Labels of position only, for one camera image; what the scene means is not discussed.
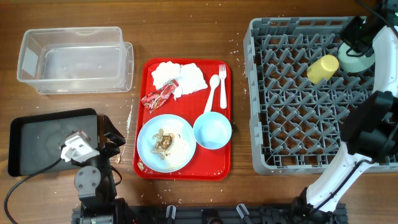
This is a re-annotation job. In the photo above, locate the white plastic spoon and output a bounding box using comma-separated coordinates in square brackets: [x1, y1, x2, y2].
[204, 75, 220, 113]

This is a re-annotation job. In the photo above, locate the light blue bowl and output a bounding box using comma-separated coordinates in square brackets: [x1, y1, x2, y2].
[193, 111, 232, 150]

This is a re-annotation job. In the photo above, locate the black mounting rail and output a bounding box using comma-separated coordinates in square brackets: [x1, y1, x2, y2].
[71, 204, 349, 224]

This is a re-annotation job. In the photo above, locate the grey dishwasher rack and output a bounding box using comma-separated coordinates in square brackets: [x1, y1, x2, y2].
[243, 17, 397, 175]

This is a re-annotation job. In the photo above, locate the pale green bowl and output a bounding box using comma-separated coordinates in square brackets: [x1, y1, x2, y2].
[338, 43, 375, 73]

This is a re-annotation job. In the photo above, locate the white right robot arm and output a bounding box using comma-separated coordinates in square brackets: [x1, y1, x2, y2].
[292, 24, 397, 221]

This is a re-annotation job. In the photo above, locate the red plastic tray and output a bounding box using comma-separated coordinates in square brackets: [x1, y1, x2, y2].
[132, 58, 231, 181]

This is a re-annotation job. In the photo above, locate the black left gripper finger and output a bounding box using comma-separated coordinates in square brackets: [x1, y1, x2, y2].
[105, 116, 126, 147]
[97, 114, 118, 146]

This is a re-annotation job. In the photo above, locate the red strawberry snack wrapper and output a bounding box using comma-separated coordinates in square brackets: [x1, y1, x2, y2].
[141, 80, 178, 113]

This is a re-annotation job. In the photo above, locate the white plastic fork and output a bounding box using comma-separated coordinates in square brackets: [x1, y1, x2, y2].
[219, 64, 228, 109]

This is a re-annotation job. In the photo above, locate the black tray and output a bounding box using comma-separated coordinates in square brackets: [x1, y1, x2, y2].
[8, 108, 98, 177]

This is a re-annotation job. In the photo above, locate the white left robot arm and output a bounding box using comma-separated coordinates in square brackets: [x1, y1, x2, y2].
[71, 115, 136, 223]

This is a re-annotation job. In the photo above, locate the clear plastic bin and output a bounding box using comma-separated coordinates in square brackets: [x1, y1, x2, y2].
[17, 27, 134, 95]

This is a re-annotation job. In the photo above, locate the black left cable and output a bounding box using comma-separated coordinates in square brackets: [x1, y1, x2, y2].
[3, 157, 65, 224]

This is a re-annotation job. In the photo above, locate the white napkin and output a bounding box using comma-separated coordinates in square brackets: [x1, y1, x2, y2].
[152, 61, 208, 100]

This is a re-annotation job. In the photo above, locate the light blue plate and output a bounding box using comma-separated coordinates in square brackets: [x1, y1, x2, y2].
[137, 114, 197, 173]

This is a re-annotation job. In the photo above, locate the food scraps and rice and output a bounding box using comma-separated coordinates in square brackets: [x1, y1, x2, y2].
[151, 126, 193, 170]

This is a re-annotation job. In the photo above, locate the yellow plastic cup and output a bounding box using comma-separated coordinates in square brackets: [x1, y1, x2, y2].
[307, 55, 340, 84]

